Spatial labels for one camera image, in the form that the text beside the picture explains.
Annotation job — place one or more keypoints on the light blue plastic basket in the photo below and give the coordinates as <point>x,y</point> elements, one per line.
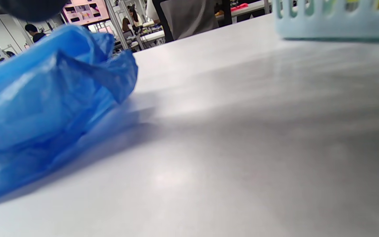
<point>324,23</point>

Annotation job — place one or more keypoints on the black mesh office chair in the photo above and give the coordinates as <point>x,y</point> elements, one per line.
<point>189,16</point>

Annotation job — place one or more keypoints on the person's right hand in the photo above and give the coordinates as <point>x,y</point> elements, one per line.
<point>31,10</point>

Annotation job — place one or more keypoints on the pink display shelf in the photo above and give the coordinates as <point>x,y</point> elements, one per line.
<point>84,11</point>

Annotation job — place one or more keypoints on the blue plastic bag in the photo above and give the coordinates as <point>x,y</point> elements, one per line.
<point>44,98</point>

